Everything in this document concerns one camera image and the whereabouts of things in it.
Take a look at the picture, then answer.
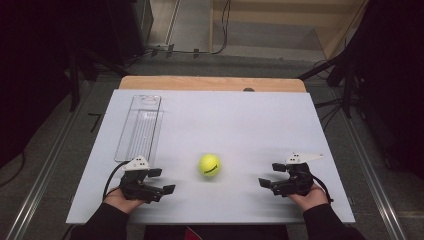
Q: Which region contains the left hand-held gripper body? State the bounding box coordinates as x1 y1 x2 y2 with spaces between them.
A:
118 155 167 205

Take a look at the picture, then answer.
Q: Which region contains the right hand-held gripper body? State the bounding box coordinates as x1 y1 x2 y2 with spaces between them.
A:
270 152 325 198

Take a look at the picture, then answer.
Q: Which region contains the yellow tennis ball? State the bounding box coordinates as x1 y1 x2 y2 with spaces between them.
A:
198 153 222 178

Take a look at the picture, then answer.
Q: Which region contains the clear plastic tray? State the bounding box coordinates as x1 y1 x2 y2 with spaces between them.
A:
114 94 165 167

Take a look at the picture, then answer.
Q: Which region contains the person's left hand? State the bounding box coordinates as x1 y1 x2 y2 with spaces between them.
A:
103 187 146 215

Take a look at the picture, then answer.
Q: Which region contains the person's right hand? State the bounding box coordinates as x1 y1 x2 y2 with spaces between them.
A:
287 182 330 213

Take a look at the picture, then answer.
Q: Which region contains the white table board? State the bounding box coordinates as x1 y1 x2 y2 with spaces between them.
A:
65 88 356 225

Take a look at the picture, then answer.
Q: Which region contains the wooden table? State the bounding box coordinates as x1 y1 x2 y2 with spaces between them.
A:
118 75 307 93

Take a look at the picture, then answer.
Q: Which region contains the black metal stand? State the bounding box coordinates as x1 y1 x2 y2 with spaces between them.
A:
297 46 368 119
64 46 131 113

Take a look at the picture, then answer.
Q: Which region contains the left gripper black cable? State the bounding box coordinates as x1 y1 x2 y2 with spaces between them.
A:
102 160 132 202

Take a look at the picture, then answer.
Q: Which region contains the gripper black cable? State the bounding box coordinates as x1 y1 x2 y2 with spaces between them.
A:
311 174 335 205
102 160 132 202

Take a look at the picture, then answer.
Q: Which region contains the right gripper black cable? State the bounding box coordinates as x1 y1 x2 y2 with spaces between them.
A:
311 174 335 205

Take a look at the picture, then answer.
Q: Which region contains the metal floor rail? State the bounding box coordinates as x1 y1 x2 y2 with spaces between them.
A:
4 79 95 240
328 87 408 240

